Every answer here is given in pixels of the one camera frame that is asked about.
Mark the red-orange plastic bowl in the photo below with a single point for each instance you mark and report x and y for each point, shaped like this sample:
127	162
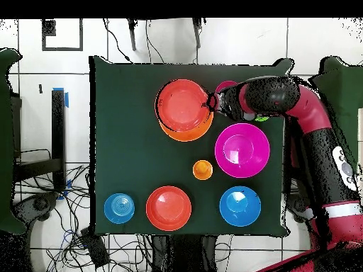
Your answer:
168	208
181	104

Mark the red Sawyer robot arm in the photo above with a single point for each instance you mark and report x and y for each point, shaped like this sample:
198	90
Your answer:
320	141

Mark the small crimson bowl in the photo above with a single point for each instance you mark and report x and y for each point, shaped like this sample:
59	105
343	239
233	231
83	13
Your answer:
225	85

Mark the green plastic cup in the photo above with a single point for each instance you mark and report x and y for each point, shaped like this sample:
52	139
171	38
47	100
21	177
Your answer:
262	118

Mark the large orange bowl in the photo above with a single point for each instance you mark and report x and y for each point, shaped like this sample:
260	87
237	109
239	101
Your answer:
192	136

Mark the large pink bowl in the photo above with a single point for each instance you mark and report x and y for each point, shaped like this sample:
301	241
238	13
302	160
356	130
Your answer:
249	158

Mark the orange plastic cup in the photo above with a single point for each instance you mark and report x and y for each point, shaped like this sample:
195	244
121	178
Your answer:
202	170

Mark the black tripod leg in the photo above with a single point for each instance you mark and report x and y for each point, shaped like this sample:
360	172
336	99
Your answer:
132	36
197	34

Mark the large blue bowl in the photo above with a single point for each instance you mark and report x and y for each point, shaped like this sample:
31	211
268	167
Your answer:
240	206

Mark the dark green tablecloth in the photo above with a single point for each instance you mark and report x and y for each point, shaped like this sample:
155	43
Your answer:
127	155

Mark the green cloth side table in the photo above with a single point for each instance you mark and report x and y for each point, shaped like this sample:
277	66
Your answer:
346	85
5	141

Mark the small translucent blue bowl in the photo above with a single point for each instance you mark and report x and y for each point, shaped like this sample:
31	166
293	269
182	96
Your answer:
119	208

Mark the black stand with blue tape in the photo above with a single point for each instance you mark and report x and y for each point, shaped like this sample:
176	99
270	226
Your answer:
58	127

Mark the black power brick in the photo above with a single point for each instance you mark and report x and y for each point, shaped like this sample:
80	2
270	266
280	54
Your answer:
95	249

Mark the black pedestal base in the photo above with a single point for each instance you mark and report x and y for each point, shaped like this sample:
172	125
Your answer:
184	252

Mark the black square frame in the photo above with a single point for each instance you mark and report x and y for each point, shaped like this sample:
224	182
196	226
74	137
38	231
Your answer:
80	36

